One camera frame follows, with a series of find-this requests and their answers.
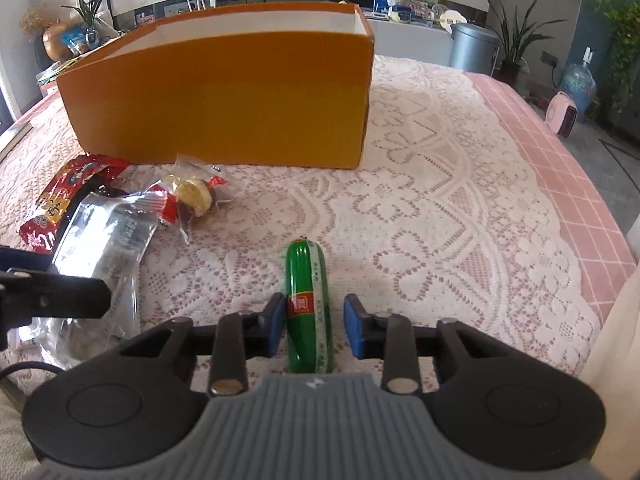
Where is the red yellow snack packet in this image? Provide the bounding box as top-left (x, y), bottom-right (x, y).
top-left (19, 156), bottom-right (132, 252)

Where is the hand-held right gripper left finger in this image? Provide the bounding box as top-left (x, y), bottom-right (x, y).
top-left (115, 294), bottom-right (287, 397)

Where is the orange gourd vase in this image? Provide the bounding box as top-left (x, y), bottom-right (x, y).
top-left (42, 20), bottom-right (81, 63)

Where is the small green potted plant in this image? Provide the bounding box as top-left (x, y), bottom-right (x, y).
top-left (62, 0), bottom-right (112, 46)

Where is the trailing green plant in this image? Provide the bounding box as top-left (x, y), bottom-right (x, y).
top-left (597, 0), bottom-right (640, 116)

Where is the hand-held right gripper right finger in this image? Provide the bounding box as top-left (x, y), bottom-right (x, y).
top-left (343, 294), bottom-right (516, 395)

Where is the black cable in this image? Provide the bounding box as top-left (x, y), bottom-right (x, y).
top-left (0, 362), bottom-right (63, 386)

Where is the long leaf potted plant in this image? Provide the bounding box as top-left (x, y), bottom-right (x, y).
top-left (477, 0), bottom-right (568, 86)

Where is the white television cabinet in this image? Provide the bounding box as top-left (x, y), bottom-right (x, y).
top-left (112, 0), bottom-right (453, 66)

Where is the silver white snack packet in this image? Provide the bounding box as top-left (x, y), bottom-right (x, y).
top-left (22, 191), bottom-right (168, 361)

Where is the orange cardboard box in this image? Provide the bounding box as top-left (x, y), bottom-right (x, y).
top-left (55, 2), bottom-right (376, 170)

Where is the clear pastry packet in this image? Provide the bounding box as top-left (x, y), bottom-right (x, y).
top-left (145, 154), bottom-right (241, 243)

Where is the grey blue trash bin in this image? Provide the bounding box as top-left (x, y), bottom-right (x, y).
top-left (450, 22), bottom-right (501, 77)

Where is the blue water jug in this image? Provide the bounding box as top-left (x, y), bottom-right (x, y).
top-left (560, 47), bottom-right (598, 111)

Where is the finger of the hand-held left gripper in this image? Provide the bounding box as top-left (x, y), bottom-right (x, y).
top-left (0, 270), bottom-right (112, 321)
top-left (0, 246), bottom-right (55, 272)

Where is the green sausage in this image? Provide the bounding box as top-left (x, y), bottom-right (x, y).
top-left (285, 239), bottom-right (335, 375)

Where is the pink heater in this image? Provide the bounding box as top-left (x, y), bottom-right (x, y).
top-left (547, 91), bottom-right (580, 138)

